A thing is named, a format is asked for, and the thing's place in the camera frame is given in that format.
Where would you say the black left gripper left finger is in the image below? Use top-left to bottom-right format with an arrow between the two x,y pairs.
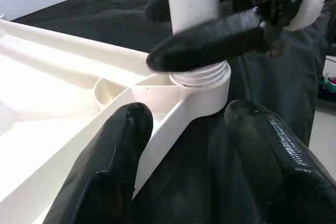
43,102 -> 153,224

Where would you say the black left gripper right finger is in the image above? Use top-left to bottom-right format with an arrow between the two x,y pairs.
224,99 -> 336,224

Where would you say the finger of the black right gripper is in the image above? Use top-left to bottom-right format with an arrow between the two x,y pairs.
145,8 -> 286,74
145,0 -> 171,23

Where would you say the cream plastic children's tabletop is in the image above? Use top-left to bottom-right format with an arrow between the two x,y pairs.
0,18 -> 232,224

